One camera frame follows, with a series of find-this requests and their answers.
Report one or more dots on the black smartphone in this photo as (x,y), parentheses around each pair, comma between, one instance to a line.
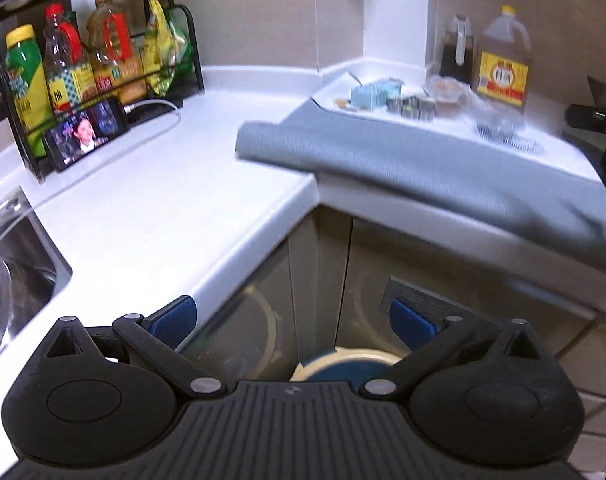
(85,132)

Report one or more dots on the steel sink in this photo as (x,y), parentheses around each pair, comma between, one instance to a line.
(18,270)

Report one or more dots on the clear plastic food cup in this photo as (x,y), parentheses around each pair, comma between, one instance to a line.
(448,91)

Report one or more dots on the yellow green snack bag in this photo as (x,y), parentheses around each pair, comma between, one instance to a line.
(165,55)

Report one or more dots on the black wok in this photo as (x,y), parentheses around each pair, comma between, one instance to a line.
(595,120)

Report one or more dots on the grey and white mat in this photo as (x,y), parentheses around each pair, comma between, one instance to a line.
(408,160)

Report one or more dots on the white trash bin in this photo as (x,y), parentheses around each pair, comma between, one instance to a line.
(343,362)

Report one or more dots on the cooking wine jug yellow cap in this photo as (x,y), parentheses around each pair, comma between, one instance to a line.
(503,70)

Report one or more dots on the red cap vinegar bottle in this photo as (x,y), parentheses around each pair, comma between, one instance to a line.
(68,75)

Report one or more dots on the beige cabinet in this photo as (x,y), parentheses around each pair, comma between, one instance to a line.
(433,280)

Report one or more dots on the dark soy sauce bottle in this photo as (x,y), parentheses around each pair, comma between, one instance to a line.
(455,55)

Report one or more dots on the clear plastic bag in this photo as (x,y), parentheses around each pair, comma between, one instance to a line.
(503,122)

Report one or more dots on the green bottle yellow cap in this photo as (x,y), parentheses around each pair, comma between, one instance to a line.
(28,90)

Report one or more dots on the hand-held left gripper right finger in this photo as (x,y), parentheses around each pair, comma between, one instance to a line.
(408,322)

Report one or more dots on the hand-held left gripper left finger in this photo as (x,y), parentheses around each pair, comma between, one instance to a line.
(175,320)

